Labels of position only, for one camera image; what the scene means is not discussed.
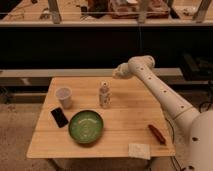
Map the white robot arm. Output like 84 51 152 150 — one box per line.
112 55 213 171

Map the beige sponge cloth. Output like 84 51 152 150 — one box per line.
128 143 151 160

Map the black floor cable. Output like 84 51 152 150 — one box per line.
165 117 183 171

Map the long wooden shelf bench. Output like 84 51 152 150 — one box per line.
0 68 184 87

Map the small white patterned bottle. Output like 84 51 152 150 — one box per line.
99 82 110 108

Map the red brown oblong tool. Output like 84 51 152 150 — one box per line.
148 124 166 145

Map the wooden table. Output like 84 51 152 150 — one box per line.
26 76 176 159

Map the green ceramic bowl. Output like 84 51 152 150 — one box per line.
68 110 104 144

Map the black smartphone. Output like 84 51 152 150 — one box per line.
51 107 68 128

